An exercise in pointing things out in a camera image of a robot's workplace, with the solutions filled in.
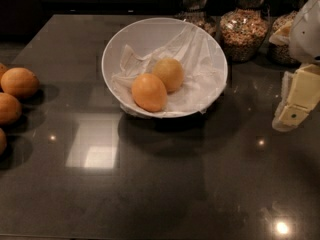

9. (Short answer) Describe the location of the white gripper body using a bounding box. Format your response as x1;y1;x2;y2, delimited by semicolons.
289;0;320;64

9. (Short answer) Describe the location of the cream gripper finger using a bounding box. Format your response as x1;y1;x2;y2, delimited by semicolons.
272;64;320;132
269;21;293;46

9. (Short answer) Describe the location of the orange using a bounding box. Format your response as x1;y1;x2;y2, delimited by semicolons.
1;67;40;99
0;128;7;155
131;73;167;112
0;63;8;82
0;93;22;125
152;58;184;93

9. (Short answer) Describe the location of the white bowl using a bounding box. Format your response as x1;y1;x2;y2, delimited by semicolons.
101;17;229;119

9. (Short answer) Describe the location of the right glass grain jar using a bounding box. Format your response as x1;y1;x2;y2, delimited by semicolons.
267;0;308;66

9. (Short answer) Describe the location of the glass grain jar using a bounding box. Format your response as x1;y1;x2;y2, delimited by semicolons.
267;0;308;66
220;0;270;62
175;0;217;37

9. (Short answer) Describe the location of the middle glass grain jar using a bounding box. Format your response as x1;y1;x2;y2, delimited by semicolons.
220;0;270;62

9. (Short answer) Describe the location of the white paper liner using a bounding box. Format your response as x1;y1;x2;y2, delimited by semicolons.
111;25;228;119

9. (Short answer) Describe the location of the left glass grain jar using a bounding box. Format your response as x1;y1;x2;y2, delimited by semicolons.
175;0;217;37

